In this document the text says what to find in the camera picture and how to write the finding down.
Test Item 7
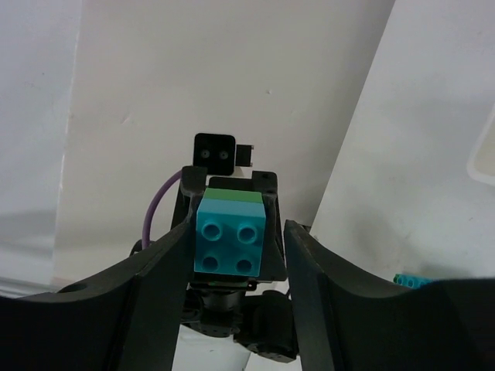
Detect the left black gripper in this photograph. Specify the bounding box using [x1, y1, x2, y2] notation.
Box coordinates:
[171, 166, 287, 288]

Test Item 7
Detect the white compartment tray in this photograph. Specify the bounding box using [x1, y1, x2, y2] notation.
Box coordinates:
[466, 115, 495, 186]

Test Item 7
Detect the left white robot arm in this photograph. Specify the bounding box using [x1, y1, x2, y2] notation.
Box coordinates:
[131, 166, 287, 338]

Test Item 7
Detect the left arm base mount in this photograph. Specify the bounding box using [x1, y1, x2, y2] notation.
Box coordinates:
[234, 290, 299, 363]

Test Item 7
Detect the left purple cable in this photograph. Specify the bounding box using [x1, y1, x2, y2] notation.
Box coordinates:
[141, 172, 185, 248]

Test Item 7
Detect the blue long lego brick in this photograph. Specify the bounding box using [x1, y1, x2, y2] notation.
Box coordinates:
[393, 274, 432, 289]

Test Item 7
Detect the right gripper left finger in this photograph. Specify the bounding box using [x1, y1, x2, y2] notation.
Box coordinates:
[1, 223, 193, 370]

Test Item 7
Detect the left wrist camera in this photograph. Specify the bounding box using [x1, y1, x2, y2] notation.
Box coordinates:
[193, 133, 254, 176]

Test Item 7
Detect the green square lego brick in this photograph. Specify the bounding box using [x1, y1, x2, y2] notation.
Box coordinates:
[203, 187, 263, 203]

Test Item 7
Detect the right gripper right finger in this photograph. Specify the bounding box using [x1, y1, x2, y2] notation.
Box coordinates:
[284, 220, 494, 370]

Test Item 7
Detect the blue square lego brick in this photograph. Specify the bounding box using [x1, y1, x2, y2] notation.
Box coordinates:
[194, 198, 266, 277]

